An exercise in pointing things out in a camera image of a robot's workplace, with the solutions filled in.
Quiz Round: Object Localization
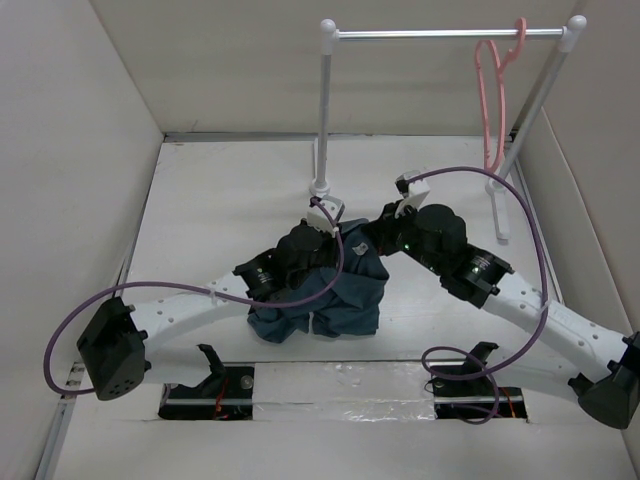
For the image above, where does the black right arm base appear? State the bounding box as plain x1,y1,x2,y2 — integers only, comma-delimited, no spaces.
421,342,527,425

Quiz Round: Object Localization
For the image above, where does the blue t shirt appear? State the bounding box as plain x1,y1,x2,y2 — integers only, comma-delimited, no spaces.
247,218,389,344

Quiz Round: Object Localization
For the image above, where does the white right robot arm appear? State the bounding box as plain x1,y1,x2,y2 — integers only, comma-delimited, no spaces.
363,204,639,430

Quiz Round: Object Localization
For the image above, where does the white metal clothes rack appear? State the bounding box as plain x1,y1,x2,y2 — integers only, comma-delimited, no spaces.
309,14,588,243

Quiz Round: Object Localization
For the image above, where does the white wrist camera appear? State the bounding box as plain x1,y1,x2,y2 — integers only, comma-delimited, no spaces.
305,195,345,237
394,170,430,218

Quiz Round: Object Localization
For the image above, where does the pink plastic hanger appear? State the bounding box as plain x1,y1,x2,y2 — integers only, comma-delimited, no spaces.
473,17,529,174

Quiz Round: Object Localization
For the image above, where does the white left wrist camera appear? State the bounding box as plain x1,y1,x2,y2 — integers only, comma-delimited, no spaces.
305,195,345,237

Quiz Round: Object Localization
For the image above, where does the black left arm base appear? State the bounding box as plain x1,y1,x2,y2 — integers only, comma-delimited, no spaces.
158,344,255,422

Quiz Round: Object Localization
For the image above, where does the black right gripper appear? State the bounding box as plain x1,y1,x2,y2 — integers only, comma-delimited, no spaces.
362,198,445,276

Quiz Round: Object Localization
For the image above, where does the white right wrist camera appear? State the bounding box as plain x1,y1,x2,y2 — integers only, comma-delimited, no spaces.
394,170,430,218

